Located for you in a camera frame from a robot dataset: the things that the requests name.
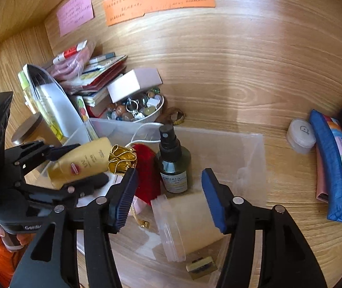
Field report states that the green plastic bottle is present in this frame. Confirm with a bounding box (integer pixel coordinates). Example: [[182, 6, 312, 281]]
[[18, 71, 63, 140]]

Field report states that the dark green spray bottle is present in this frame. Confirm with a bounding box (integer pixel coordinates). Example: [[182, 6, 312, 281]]
[[156, 124, 192, 194]]

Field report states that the small gold and black item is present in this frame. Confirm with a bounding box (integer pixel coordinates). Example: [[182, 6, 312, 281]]
[[186, 256, 218, 280]]

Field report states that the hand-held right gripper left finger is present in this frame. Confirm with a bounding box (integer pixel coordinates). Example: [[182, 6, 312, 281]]
[[9, 168, 139, 288]]

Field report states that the stack of books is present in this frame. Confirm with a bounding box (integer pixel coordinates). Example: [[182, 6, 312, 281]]
[[69, 52, 129, 119]]

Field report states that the white cardboard box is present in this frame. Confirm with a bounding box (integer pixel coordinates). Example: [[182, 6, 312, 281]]
[[107, 68, 163, 104]]

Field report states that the white round container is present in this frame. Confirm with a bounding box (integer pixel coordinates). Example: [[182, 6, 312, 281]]
[[286, 118, 316, 156]]

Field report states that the clear plastic storage bin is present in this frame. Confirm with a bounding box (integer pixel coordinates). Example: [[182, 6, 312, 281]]
[[40, 118, 264, 288]]

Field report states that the white bowl of beads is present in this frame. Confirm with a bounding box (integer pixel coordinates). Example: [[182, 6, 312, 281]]
[[106, 87, 165, 123]]

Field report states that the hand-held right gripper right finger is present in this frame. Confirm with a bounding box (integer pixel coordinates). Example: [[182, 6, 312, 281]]
[[201, 168, 328, 288]]

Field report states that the blue patchwork pencil pouch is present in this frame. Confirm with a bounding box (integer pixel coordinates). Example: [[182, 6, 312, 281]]
[[309, 109, 342, 222]]

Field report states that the red velvet drawstring pouch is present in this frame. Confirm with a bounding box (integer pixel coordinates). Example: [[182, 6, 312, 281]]
[[108, 144, 162, 228]]

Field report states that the beige plastic jar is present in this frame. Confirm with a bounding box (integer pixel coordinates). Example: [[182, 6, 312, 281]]
[[150, 190, 225, 263]]

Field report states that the white curved folder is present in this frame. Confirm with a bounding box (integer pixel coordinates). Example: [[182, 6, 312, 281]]
[[22, 64, 83, 144]]

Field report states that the gold cosmetic tube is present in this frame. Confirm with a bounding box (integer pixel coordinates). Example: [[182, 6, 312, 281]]
[[46, 136, 114, 190]]

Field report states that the brown bead bracelet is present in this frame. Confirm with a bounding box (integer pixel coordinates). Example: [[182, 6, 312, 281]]
[[156, 107, 186, 126]]

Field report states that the bag of pink cable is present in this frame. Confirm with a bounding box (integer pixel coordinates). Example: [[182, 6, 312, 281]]
[[46, 40, 98, 82]]

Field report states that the pink paper note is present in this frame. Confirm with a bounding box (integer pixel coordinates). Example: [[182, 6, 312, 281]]
[[57, 0, 94, 36]]

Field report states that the wooden desktop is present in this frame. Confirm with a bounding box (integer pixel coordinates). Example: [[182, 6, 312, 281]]
[[9, 102, 342, 288]]

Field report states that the red and white tube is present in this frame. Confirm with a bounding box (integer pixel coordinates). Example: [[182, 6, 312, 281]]
[[54, 40, 88, 64]]

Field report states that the orange paper note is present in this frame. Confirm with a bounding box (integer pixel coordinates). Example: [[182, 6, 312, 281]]
[[103, 0, 216, 26]]

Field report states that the pink flat pouch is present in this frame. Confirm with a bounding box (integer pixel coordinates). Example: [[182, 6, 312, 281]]
[[315, 144, 330, 203]]

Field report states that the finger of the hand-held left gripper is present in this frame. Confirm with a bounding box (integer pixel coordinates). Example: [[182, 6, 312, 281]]
[[6, 140, 83, 169], [15, 172, 110, 208]]

